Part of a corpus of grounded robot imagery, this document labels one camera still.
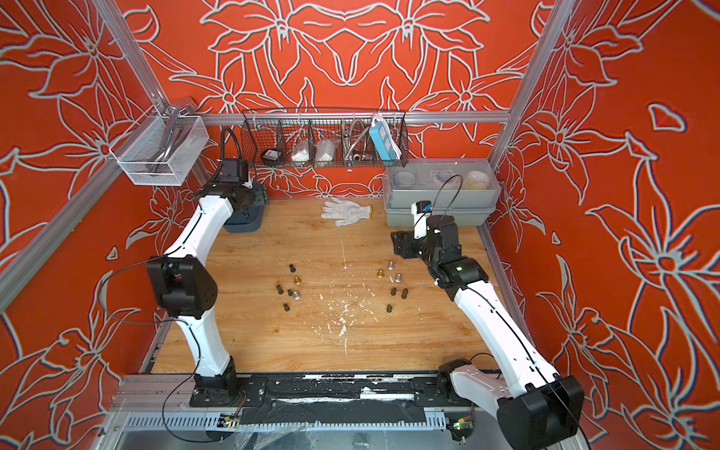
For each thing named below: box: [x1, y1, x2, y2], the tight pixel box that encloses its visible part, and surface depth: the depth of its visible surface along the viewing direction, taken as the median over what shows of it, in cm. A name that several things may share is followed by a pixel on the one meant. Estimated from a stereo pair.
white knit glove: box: [321, 197, 372, 227], surface depth 116 cm
